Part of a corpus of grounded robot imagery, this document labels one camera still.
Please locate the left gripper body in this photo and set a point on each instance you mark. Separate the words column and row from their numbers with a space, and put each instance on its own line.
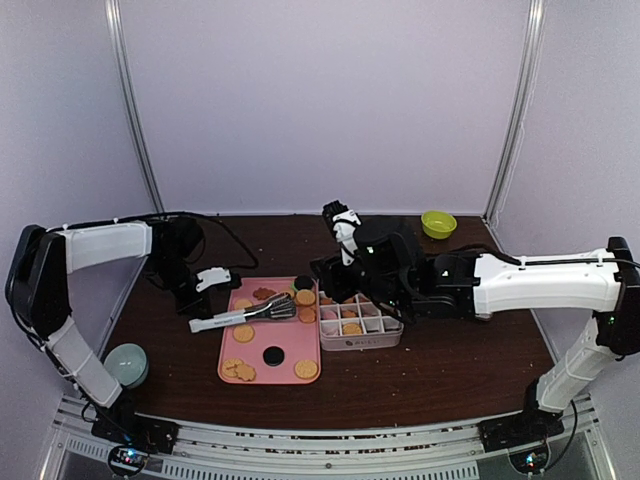
column 182, row 303

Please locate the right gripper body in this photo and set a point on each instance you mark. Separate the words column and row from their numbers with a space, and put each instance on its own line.
column 380, row 290

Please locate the large round tan cookie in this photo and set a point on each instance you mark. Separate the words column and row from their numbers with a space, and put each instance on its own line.
column 352, row 329

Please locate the brown leaf shaped cookie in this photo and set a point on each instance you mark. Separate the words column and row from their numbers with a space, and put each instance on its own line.
column 263, row 293

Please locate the metal serving tongs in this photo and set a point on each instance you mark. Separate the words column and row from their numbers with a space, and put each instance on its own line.
column 278, row 307

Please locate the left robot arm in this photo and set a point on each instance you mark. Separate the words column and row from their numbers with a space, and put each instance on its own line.
column 183, row 383

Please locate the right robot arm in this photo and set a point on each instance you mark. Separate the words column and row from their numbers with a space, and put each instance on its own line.
column 475, row 282

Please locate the white divided cookie tin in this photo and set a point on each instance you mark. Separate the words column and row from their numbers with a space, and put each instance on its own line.
column 379, row 330

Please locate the green plastic bowl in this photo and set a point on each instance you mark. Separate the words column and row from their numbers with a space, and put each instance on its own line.
column 438, row 225

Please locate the round cookie red mark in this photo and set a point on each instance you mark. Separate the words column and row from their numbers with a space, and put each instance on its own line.
column 229, row 367

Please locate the black sandwich cookie top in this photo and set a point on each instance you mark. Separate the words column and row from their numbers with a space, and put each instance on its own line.
column 303, row 282

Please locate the black sandwich cookie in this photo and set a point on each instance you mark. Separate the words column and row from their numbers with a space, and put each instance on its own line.
column 303, row 282
column 273, row 356

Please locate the pink plastic tray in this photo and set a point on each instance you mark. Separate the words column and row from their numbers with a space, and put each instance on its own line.
column 297, row 336

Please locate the black sandwich cookie lower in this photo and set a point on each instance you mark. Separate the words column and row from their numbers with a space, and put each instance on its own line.
column 273, row 356

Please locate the round tan cookie bottom right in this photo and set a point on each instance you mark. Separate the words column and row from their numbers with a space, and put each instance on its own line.
column 306, row 369

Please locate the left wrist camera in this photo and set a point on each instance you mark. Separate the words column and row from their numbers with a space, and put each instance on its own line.
column 218, row 277

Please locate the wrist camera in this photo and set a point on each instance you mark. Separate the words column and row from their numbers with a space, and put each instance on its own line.
column 342, row 223
column 218, row 277

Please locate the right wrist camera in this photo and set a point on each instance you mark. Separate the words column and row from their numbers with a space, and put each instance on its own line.
column 342, row 223

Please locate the right frame post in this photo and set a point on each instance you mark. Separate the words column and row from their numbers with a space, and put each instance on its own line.
column 525, row 86

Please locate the frame post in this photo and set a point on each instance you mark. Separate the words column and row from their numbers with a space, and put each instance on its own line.
column 118, row 41
column 525, row 86

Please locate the left frame post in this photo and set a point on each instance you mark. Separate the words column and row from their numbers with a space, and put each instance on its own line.
column 118, row 41

